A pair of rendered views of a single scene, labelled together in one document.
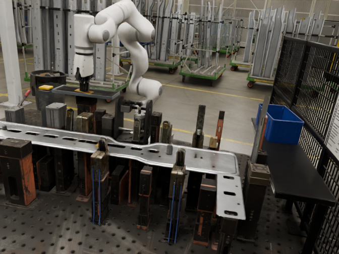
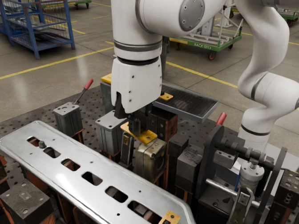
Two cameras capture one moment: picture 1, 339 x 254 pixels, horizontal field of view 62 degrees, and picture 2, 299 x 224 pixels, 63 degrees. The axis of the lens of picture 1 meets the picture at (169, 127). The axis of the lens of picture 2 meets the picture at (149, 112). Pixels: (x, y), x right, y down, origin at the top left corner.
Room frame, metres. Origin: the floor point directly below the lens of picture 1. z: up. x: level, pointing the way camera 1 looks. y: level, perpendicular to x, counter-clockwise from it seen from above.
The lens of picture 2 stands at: (0.93, 0.19, 1.58)
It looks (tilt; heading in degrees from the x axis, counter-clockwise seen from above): 32 degrees down; 28
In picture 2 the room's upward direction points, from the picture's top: straight up
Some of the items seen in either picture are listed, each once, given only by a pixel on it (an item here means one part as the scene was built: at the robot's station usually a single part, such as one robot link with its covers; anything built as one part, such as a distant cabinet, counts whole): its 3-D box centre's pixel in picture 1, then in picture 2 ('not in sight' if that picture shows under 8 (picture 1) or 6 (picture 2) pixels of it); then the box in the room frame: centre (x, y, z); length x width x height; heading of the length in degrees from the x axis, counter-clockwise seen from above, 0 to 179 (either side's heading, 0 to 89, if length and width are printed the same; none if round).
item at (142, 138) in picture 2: (84, 90); (138, 130); (1.30, 0.42, 1.26); 0.08 x 0.04 x 0.01; 75
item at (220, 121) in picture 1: (215, 155); not in sight; (1.35, -0.26, 0.95); 0.03 x 0.01 x 0.50; 82
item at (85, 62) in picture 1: (84, 63); (138, 78); (1.30, 0.41, 1.38); 0.10 x 0.07 x 0.11; 165
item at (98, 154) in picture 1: (100, 186); not in sight; (1.09, 0.29, 0.87); 0.12 x 0.09 x 0.35; 172
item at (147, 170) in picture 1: (145, 198); not in sight; (1.07, 0.08, 0.84); 0.11 x 0.08 x 0.29; 172
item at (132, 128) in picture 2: (81, 84); (130, 123); (1.27, 0.42, 1.29); 0.03 x 0.03 x 0.07; 75
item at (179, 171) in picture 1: (174, 203); not in sight; (1.02, -0.05, 0.87); 0.12 x 0.09 x 0.35; 172
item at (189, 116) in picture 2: (86, 91); (163, 95); (1.64, 0.51, 1.16); 0.37 x 0.14 x 0.02; 82
